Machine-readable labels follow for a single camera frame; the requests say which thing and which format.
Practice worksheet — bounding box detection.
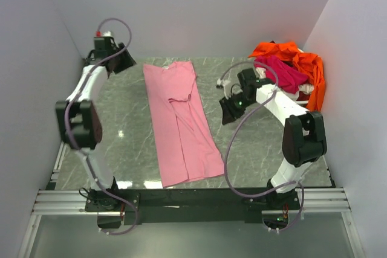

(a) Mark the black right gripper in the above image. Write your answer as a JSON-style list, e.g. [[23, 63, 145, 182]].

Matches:
[[219, 92, 255, 126]]

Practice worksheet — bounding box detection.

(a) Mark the light pink t shirt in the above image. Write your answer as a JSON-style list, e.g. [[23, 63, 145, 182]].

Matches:
[[143, 61, 224, 187]]

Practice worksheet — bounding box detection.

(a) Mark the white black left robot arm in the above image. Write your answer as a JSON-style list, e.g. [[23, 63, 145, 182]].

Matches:
[[55, 32, 136, 211]]

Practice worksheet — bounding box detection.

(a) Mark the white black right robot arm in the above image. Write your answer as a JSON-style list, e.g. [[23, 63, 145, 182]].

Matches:
[[216, 68, 327, 209]]

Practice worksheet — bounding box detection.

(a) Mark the cream white t shirt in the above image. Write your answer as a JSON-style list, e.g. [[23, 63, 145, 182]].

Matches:
[[255, 68, 314, 95]]

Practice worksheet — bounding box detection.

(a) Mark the magenta t shirt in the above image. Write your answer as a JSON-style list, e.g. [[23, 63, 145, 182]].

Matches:
[[255, 56, 308, 94]]

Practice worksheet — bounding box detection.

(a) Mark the dark red t shirt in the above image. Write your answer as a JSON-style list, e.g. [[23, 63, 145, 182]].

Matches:
[[292, 91, 310, 107]]

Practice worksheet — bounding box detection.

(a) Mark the orange t shirt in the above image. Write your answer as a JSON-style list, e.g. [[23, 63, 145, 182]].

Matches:
[[249, 41, 325, 111]]

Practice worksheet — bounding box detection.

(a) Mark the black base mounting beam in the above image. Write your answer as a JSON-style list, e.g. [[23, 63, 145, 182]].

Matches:
[[85, 188, 300, 228]]

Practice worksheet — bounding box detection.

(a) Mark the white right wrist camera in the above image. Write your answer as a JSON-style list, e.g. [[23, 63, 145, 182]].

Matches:
[[216, 79, 233, 99]]

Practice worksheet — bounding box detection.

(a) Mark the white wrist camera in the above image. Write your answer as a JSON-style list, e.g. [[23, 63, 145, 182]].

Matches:
[[216, 79, 233, 99], [96, 30, 114, 38]]

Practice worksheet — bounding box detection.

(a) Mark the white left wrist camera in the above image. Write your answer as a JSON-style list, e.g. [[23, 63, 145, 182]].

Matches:
[[96, 30, 114, 38]]

